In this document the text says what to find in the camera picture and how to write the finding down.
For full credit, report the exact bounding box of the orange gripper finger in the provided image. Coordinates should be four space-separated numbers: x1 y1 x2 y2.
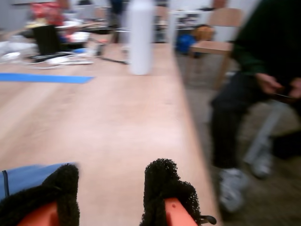
140 158 202 226
0 163 80 226

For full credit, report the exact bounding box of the blue printed T-shirt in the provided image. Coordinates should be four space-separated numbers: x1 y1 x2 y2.
0 161 78 202

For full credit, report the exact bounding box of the seated person's right hand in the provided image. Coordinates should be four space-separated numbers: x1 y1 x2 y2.
255 72 284 95

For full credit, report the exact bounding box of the seated person's left hand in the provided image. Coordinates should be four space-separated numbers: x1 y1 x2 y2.
288 77 301 98

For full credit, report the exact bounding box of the black zip tie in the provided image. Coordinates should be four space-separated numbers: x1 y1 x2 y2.
201 215 217 226

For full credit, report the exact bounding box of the white sneaker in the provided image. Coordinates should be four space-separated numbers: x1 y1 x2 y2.
217 167 250 212
249 150 275 179

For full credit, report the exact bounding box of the long blue tape strip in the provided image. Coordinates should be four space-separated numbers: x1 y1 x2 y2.
0 72 95 84

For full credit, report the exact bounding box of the blue round object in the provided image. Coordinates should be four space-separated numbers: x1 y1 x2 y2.
175 34 198 55

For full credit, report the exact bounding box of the light wooden chair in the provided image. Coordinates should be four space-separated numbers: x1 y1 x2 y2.
189 8 246 89

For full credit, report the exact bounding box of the black boxy device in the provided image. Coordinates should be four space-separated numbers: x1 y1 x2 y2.
32 24 61 55

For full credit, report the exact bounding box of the tall white bottle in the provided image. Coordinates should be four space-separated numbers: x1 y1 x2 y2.
127 0 155 76

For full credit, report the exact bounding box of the dark smartphone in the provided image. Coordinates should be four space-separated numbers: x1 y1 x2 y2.
271 86 294 99

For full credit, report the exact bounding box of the orange round object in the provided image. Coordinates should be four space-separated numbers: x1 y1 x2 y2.
193 24 215 41

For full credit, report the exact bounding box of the red snack bag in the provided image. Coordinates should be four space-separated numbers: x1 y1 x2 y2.
30 1 64 26

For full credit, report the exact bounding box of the person in green sweater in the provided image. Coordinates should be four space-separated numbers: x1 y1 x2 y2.
209 0 301 170

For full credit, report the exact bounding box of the white cable bundle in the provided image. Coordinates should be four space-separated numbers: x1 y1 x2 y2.
0 50 95 70

